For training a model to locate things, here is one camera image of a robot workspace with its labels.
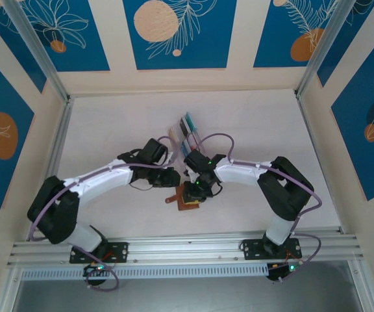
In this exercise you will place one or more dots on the brown leather card holder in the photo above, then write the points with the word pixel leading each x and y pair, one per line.
pixel 182 207

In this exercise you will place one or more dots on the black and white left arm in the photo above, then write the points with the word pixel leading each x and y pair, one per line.
pixel 102 178

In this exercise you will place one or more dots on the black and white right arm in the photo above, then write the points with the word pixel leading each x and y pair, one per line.
pixel 245 172

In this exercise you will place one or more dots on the blue card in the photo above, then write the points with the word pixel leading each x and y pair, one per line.
pixel 184 150

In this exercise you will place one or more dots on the cream card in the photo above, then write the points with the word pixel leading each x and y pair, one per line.
pixel 172 136

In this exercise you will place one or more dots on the red card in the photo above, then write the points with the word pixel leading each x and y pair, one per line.
pixel 193 148

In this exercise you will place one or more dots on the black card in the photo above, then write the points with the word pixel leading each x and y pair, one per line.
pixel 183 127

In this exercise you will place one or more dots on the clear acrylic card stand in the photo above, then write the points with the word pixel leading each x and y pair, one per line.
pixel 197 130

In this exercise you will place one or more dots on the teal card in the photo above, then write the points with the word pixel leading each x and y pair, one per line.
pixel 190 123

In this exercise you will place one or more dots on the black controller board with LED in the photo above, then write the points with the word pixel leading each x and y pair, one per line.
pixel 96 269
pixel 284 271

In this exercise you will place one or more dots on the white plastic bracket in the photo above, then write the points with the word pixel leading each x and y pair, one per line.
pixel 173 157
pixel 191 175

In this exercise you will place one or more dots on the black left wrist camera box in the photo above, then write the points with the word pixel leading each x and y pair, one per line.
pixel 154 150

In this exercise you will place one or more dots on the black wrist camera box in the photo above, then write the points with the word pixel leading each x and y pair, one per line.
pixel 154 150
pixel 198 161

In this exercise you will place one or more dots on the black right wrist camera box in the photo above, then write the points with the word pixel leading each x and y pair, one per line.
pixel 198 161

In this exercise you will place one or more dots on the long aluminium frame rail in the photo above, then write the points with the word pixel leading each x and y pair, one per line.
pixel 187 248

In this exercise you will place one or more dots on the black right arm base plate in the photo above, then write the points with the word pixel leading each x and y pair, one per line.
pixel 252 248

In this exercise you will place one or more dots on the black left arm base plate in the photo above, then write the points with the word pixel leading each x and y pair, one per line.
pixel 122 252

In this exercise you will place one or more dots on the aluminium table side rail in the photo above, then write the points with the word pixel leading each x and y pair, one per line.
pixel 313 146
pixel 58 146

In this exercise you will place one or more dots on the aluminium frame post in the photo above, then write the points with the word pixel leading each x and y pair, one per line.
pixel 38 48
pixel 322 48

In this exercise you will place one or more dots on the aluminium lower frame bar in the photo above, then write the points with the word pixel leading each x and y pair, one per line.
pixel 365 289
pixel 6 292

